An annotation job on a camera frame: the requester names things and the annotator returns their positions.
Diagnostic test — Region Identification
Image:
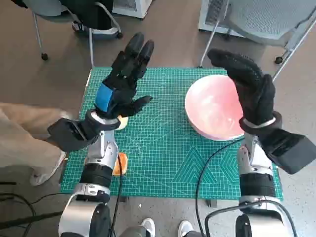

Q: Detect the person in black trousers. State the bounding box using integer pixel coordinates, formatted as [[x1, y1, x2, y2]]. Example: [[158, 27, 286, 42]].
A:
[[59, 0, 119, 35]]

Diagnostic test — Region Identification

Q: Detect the green cutting mat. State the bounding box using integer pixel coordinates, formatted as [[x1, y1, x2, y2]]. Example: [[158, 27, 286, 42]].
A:
[[60, 68, 284, 200]]

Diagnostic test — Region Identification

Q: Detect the person in beige trousers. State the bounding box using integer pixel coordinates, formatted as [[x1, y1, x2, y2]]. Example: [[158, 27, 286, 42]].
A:
[[0, 102, 75, 187]]

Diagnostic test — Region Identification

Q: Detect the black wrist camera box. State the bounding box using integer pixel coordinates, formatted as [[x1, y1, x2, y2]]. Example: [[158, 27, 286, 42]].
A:
[[259, 128, 316, 175], [46, 118, 99, 153]]

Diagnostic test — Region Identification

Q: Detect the black floor bar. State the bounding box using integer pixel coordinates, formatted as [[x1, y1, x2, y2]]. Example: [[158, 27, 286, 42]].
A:
[[0, 211, 62, 229]]

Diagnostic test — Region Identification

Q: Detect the long orange bread loaf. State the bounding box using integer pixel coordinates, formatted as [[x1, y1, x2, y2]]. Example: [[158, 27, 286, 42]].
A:
[[112, 152, 129, 176]]

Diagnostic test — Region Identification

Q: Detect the white cabinet with grille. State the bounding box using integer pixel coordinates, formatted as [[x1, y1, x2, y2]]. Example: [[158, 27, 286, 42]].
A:
[[198, 0, 245, 38]]

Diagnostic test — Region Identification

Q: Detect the grey mesh chair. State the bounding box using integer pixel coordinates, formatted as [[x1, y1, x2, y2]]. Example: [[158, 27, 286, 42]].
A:
[[198, 0, 316, 82]]

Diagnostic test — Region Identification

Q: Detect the black cable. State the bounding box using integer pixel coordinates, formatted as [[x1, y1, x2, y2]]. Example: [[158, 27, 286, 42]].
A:
[[29, 193, 66, 205], [204, 200, 283, 237], [196, 138, 245, 237], [0, 193, 37, 223], [108, 153, 123, 237]]

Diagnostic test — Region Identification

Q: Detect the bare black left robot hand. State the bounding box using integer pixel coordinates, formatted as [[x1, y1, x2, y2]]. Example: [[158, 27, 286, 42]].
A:
[[92, 31, 155, 119]]

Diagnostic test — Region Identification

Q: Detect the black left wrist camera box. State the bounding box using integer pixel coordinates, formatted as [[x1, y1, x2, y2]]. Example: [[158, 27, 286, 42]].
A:
[[46, 118, 99, 153]]

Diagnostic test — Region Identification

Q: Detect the small white cabinet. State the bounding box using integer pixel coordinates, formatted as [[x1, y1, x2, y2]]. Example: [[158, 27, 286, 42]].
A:
[[112, 0, 154, 20]]

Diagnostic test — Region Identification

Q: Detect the grey chair with solid seat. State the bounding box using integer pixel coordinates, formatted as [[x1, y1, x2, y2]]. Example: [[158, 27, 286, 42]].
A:
[[14, 0, 123, 69]]

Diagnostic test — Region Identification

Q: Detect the white shoe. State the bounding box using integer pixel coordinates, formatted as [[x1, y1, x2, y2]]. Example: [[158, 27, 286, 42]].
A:
[[141, 218, 156, 237], [178, 220, 194, 237]]

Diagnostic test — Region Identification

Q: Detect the round bread bun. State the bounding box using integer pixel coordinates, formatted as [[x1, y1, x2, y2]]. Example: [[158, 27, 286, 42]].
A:
[[116, 116, 129, 131]]

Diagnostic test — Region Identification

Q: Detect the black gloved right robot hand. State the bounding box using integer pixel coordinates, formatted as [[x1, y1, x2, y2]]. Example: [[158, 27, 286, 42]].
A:
[[207, 48, 277, 126]]

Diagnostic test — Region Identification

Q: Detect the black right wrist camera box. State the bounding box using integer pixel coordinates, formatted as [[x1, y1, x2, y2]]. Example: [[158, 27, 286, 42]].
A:
[[259, 128, 316, 175]]

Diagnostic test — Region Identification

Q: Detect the pink bowl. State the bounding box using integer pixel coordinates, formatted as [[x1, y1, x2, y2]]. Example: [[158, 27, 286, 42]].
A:
[[185, 75, 246, 142]]

